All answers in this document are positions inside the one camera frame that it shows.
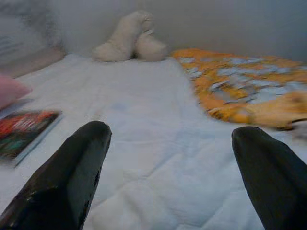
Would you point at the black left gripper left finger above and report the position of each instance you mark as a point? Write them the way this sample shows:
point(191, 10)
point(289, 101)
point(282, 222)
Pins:
point(60, 182)

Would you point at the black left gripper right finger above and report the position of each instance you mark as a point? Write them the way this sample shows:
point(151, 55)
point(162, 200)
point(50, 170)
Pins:
point(275, 182)

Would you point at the red dark cover book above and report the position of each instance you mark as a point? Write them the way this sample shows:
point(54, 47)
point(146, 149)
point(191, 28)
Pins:
point(21, 134)

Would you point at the orange patterned blanket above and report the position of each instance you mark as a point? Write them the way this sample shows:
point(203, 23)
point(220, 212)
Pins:
point(244, 86)

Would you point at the pink pillow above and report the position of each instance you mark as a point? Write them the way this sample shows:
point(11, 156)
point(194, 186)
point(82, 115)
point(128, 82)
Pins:
point(10, 91)

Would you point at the white quilted mattress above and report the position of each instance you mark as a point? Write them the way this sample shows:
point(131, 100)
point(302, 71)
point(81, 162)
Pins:
point(148, 115)

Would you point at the grey paisley patterned blanket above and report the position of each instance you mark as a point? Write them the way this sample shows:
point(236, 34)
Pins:
point(21, 36)

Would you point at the cream plush toy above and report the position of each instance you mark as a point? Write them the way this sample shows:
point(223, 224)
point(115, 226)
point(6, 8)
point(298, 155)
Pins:
point(129, 40)

